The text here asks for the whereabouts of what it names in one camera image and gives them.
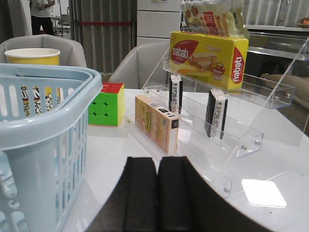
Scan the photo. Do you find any light blue plastic basket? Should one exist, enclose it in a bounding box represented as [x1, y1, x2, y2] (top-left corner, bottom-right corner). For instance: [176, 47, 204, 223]
[0, 63, 102, 232]

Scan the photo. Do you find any grey armchair right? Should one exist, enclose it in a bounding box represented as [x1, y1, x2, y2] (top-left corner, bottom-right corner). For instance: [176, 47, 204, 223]
[109, 42, 169, 89]

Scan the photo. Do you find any grey armchair left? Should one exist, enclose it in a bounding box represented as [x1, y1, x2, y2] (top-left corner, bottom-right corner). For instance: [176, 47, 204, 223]
[0, 33, 87, 69]

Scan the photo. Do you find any yellow snack bag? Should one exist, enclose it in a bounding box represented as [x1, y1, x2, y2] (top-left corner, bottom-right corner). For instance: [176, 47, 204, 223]
[180, 0, 250, 39]

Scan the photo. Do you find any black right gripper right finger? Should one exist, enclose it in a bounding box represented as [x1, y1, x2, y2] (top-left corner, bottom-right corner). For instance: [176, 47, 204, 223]
[158, 157, 260, 232]

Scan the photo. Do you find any white cabinet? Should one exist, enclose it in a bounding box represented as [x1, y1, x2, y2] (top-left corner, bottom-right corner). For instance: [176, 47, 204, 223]
[137, 0, 182, 45]

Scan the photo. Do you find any yellow popcorn paper cup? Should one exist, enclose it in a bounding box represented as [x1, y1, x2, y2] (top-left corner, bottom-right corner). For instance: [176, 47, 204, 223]
[4, 48, 61, 115]

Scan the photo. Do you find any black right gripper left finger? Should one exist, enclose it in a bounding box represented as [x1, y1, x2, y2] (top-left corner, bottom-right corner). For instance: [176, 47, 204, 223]
[86, 157, 157, 232]

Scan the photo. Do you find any grey armchair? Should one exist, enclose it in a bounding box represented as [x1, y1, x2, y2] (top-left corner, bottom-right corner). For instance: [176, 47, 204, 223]
[109, 42, 169, 89]
[0, 33, 87, 69]

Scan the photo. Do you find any yellow nabati wafer box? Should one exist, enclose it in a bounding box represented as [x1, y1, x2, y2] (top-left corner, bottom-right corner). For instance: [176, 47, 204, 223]
[169, 31, 249, 90]

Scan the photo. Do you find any black white snack pack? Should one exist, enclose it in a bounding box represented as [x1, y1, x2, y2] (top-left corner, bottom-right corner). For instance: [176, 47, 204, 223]
[204, 89, 228, 141]
[169, 74, 183, 114]

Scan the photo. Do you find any person in black trousers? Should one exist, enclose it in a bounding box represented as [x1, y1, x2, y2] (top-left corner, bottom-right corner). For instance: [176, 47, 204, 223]
[29, 0, 55, 35]

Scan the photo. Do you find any colourful rubik's cube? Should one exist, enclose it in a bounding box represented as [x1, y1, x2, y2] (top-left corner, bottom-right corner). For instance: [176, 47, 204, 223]
[88, 83, 125, 126]

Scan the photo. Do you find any clear acrylic display shelf right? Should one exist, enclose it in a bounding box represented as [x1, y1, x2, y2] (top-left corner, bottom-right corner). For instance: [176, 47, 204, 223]
[125, 36, 309, 199]

